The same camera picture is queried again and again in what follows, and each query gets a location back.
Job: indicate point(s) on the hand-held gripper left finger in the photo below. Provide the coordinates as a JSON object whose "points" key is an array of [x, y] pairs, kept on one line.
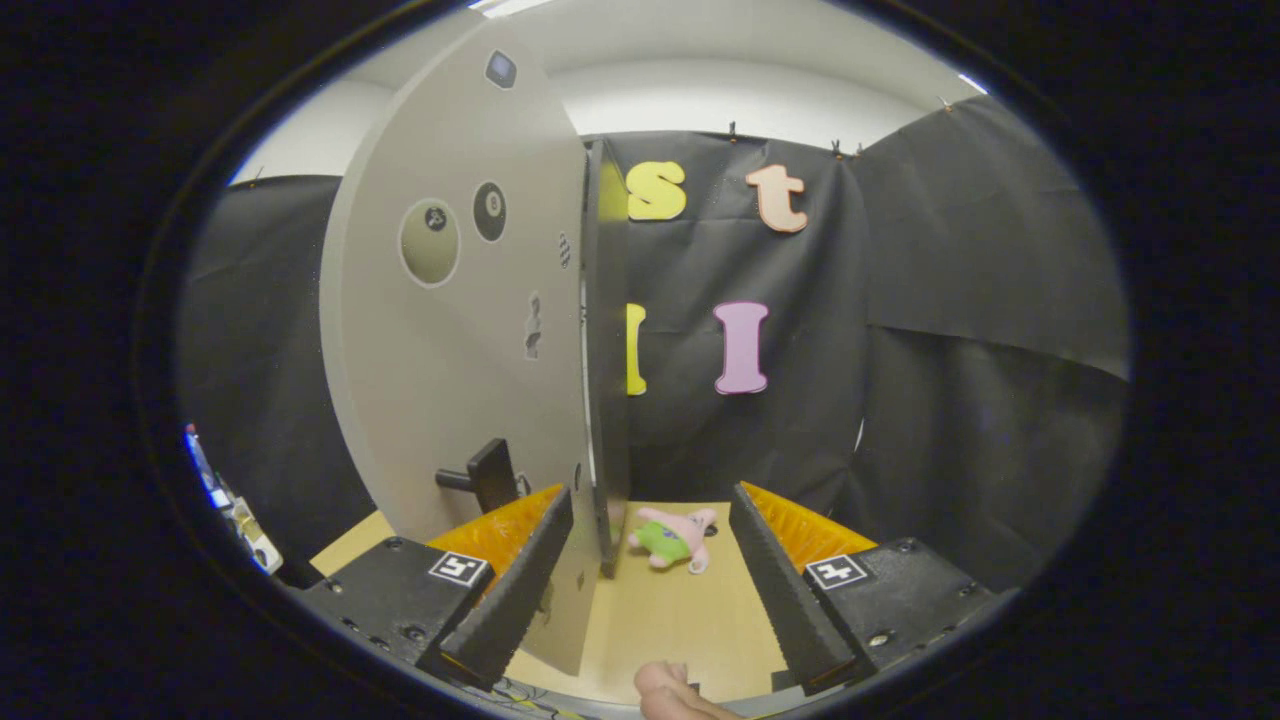
{"points": [[520, 590]]}

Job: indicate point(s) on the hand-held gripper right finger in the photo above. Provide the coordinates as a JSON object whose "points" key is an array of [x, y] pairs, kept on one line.
{"points": [[785, 590]]}

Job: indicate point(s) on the beige shoe cabinet door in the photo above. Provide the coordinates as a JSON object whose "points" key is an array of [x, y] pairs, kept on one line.
{"points": [[450, 370]]}

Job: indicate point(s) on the grey shoe cabinet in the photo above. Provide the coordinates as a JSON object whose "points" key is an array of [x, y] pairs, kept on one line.
{"points": [[607, 350]]}

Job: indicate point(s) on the pink green plush toy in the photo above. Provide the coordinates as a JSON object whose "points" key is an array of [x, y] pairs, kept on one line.
{"points": [[665, 540]]}

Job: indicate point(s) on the white desk clutter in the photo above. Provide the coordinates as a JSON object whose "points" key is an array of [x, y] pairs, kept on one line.
{"points": [[240, 520]]}

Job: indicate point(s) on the black backdrop cloth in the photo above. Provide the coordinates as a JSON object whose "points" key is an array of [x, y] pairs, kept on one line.
{"points": [[950, 350]]}

